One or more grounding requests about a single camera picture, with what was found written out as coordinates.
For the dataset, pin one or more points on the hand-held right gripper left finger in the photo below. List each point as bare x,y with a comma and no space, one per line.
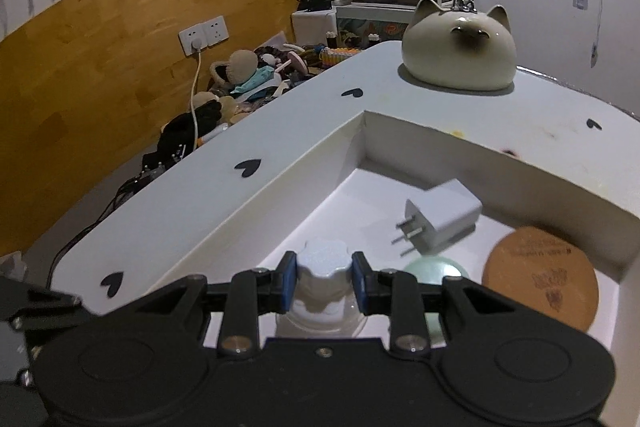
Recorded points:
286,283

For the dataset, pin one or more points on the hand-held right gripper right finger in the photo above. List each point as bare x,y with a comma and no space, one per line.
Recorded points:
361,283

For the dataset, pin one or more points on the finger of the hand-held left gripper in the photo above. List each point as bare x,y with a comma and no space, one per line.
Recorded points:
40,302

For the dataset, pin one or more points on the white bottle with cap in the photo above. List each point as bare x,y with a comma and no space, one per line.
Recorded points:
322,267

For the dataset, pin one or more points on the pale green round disc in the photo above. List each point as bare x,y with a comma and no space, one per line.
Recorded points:
432,272

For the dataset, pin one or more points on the white charger plug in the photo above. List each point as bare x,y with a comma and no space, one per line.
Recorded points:
445,217

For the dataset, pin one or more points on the white cardboard box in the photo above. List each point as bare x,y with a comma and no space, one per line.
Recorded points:
300,167

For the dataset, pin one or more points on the round cork coaster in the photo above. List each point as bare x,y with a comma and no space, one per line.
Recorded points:
540,277

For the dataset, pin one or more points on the black cloth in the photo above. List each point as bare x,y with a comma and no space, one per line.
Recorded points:
187,129

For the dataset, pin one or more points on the pile of plush toys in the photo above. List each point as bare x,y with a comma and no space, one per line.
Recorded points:
260,72

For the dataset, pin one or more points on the cat-shaped ceramic jar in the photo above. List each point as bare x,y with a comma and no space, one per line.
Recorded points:
460,52

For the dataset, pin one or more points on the white storage box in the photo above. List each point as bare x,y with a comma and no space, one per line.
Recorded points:
317,27

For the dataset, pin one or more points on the white wall socket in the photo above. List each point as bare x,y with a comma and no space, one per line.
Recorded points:
205,34

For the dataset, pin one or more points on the square wall hook plate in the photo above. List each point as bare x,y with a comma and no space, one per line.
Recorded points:
581,0

